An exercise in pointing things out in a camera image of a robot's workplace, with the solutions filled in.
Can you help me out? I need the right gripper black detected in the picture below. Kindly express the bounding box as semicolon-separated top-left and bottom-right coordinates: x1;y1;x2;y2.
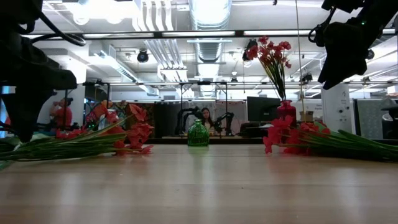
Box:
317;17;379;91

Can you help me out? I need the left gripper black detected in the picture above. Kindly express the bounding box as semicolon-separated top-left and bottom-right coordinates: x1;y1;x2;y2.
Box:
0;30;78;143

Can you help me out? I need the red artificial flower bunch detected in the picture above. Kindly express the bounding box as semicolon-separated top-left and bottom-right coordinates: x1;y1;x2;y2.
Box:
262;114;398;162
55;128;90;140

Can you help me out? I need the red glass vase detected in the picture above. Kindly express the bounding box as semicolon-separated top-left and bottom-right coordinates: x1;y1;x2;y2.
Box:
276;99;298;138

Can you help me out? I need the green glass vase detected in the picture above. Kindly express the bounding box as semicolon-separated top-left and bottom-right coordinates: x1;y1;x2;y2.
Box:
187;119;210;147

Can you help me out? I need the white pillar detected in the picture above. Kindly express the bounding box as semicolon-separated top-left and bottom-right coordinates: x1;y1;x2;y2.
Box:
321;83;352;135

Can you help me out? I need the person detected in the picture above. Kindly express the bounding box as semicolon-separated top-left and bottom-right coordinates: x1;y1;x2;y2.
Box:
200;107;216;136
49;97;75;130

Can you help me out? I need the cardboard box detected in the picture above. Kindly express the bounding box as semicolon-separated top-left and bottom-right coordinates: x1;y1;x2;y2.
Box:
300;110;315;123

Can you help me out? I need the grey partition panel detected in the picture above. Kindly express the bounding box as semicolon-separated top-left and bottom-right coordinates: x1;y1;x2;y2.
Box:
354;98;386;140

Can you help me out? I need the black office chair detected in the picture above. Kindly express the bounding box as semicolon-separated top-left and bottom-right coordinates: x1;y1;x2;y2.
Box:
381;105;398;140

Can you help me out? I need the black monitor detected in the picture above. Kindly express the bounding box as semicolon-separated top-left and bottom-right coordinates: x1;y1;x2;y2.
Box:
247;96;282;123

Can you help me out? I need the black overhead beam with lights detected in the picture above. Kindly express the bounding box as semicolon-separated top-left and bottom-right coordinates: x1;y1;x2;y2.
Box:
21;29;398;40

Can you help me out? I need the thin hanging cord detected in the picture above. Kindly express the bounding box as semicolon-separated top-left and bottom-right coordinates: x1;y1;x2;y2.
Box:
294;0;304;123

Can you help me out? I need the black aluminium rig frame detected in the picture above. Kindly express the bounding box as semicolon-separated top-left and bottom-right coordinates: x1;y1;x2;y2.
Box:
146;136;398;146

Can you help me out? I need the silver ventilation duct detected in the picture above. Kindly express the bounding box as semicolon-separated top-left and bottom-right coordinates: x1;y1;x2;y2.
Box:
188;0;233;63

